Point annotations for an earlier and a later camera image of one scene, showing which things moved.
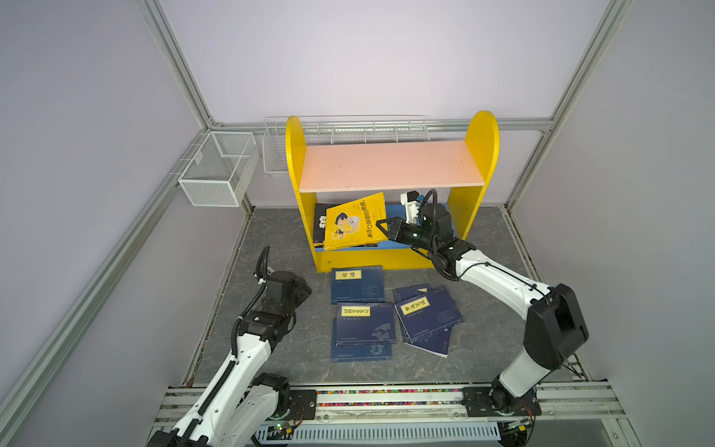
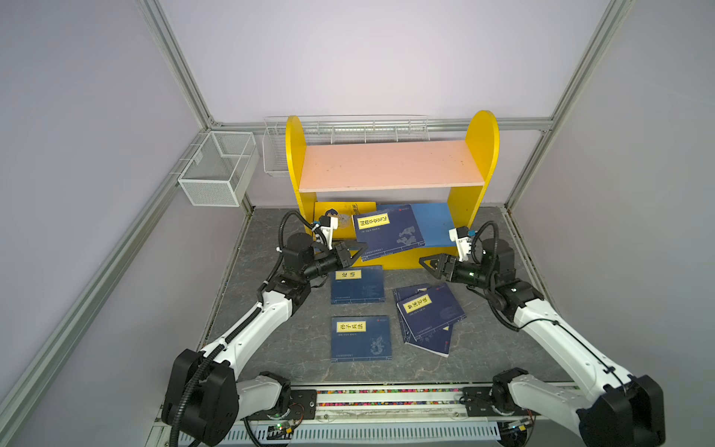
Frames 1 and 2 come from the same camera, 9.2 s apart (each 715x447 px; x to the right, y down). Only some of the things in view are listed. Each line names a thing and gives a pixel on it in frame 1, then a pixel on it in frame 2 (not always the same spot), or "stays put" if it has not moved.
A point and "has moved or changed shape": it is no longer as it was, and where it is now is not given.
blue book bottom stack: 356,352 stays put
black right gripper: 396,231 -> 441,266
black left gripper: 301,290 -> 342,256
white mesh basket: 222,169 stays put
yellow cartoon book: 355,223 has moved or changed shape
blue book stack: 361,323 -> 386,231
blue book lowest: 438,343 stays put
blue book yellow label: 357,284 stays put
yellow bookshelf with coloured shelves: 385,205 stays put
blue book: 428,314 stays put
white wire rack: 340,129 stays put
